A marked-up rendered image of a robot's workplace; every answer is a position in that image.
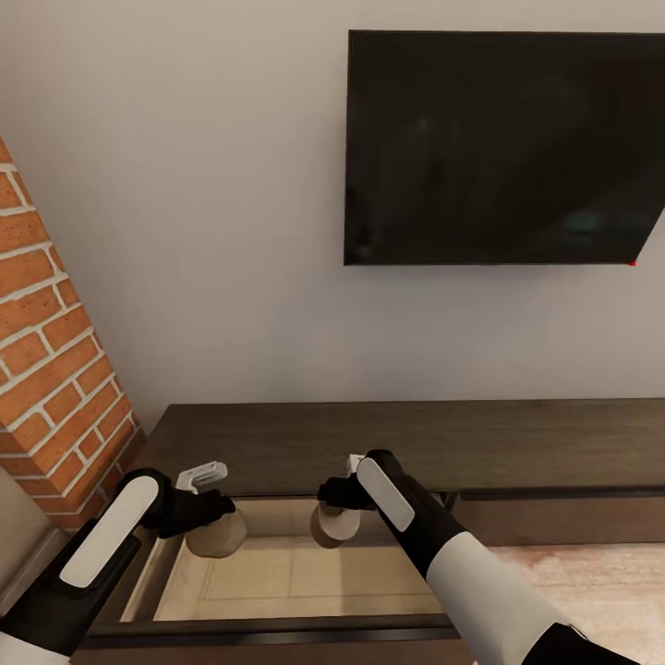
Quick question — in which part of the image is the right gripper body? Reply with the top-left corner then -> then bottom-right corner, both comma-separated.
325,476 -> 378,511

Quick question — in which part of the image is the pillar candle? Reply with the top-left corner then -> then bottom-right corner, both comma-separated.
309,501 -> 360,550
185,507 -> 247,559

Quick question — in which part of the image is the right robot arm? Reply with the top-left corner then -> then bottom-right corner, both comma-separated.
318,452 -> 642,665

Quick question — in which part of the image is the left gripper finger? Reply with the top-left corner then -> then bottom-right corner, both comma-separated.
221,496 -> 236,516

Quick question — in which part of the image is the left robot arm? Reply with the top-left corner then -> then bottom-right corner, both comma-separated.
0,461 -> 236,665

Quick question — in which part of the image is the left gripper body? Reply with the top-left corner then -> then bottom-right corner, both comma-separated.
159,489 -> 222,538

